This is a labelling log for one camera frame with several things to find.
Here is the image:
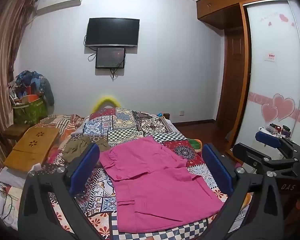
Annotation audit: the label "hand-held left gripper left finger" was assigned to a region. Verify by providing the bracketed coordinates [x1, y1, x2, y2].
[17, 144, 108, 240]

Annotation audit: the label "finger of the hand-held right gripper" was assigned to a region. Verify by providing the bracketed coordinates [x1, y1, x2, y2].
[232, 142, 300, 177]
[255, 129, 300, 159]

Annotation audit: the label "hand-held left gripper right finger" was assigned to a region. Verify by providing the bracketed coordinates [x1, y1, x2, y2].
[201, 142, 285, 240]

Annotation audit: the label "pink pants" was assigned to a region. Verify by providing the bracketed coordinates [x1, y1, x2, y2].
[99, 135, 227, 233]

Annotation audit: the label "olive green cloth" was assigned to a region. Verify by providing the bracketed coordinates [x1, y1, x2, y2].
[62, 136, 110, 162]

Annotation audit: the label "green fleece cloth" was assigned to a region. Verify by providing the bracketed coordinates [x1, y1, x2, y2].
[189, 138, 203, 150]

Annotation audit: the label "yellow orange fleece blanket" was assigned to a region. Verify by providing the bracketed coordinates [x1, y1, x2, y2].
[240, 192, 253, 217]

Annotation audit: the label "striped bedding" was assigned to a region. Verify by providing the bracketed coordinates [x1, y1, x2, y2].
[39, 114, 87, 140]

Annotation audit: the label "white heart print wardrobe door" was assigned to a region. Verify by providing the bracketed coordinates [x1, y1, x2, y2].
[230, 0, 300, 152]

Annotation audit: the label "wooden lap table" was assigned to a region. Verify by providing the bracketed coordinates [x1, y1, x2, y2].
[4, 126, 61, 173]

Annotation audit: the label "orange flower print sheet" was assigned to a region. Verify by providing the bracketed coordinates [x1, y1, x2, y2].
[47, 187, 253, 240]

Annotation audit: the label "brown wooden door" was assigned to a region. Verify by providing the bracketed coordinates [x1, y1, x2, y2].
[216, 27, 246, 130]

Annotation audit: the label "yellow curved object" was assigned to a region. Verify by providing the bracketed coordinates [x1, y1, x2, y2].
[92, 95, 122, 114]

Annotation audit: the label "white folded cloth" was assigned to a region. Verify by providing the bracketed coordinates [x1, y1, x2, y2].
[0, 166, 29, 188]

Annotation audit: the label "patchwork printed blanket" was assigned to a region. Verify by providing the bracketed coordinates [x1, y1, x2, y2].
[40, 106, 230, 240]

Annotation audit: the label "green patterned bag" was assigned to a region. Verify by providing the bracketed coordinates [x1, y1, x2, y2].
[12, 96, 48, 125]

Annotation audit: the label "wooden stool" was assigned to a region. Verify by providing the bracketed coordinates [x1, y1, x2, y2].
[4, 124, 28, 143]

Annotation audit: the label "white printed cloth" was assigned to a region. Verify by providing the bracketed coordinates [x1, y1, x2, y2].
[0, 183, 23, 232]

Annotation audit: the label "pile of clothes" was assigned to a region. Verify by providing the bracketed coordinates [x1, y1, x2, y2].
[9, 70, 55, 108]

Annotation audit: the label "striped brown curtain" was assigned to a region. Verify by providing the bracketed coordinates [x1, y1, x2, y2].
[0, 0, 38, 170]

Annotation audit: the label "wooden overhead cabinet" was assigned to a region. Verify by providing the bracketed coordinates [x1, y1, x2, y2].
[196, 0, 293, 28]

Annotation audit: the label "small black wall screen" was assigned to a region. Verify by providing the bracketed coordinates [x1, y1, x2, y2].
[95, 47, 127, 69]

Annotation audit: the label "black wall television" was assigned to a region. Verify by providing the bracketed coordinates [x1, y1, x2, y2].
[86, 17, 140, 48]

